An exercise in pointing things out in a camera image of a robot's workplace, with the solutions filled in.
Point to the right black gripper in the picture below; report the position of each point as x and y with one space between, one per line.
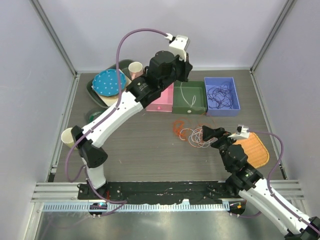
208 133

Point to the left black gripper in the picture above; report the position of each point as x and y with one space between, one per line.
186 66

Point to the pink plastic box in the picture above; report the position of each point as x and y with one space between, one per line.
164 103

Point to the blue plastic box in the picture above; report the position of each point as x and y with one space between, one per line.
221 96

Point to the green plastic box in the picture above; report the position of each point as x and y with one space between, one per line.
189 98

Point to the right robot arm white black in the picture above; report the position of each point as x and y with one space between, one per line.
248 183

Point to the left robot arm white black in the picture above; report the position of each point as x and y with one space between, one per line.
90 138

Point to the pink mug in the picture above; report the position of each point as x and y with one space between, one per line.
136 69

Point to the dark green serving tray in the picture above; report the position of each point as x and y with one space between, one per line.
123 67

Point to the orange woven mat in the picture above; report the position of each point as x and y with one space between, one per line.
257 153

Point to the blue dotted plate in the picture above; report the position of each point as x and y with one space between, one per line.
106 83

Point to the green tape roll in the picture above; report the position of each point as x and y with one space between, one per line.
92 114

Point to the yellow mug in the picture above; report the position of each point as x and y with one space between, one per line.
67 138

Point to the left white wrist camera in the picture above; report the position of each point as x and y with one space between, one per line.
178 45

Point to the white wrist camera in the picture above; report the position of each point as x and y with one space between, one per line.
242 133
178 45

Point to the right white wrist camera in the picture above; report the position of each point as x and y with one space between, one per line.
242 133

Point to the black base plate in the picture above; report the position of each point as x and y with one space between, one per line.
158 192

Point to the white slotted cable duct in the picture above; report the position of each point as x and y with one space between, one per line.
185 206

